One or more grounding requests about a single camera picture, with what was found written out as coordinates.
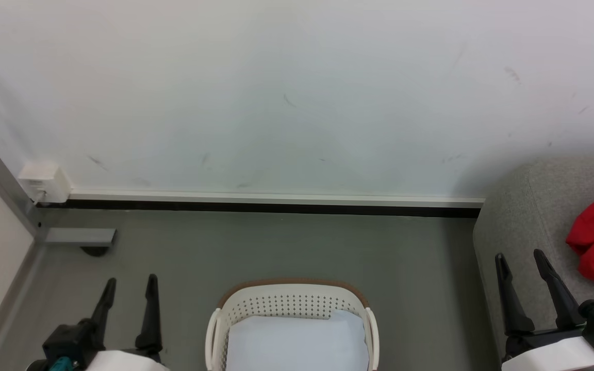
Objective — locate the white wall junction box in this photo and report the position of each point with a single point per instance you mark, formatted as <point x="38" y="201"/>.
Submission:
<point x="45" y="181"/>

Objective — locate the white black baseboard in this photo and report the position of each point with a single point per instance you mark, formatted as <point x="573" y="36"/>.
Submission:
<point x="276" y="203"/>

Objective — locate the grey metal foot bracket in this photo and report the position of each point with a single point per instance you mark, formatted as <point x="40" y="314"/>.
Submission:
<point x="80" y="237"/>

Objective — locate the white cloth basket liner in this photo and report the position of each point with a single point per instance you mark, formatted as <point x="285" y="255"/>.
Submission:
<point x="297" y="342"/>

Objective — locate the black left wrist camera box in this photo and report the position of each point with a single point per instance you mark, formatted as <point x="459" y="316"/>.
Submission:
<point x="67" y="342"/>

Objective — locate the grey fabric sofa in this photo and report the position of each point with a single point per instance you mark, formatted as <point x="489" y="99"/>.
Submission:
<point x="534" y="221"/>

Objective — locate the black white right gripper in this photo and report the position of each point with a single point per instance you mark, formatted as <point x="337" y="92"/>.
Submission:
<point x="549" y="355"/>

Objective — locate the white perforated laundry basket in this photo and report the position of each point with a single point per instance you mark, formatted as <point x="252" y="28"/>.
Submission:
<point x="286" y="301"/>

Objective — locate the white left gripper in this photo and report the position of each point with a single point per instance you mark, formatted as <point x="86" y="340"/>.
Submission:
<point x="127" y="361"/>

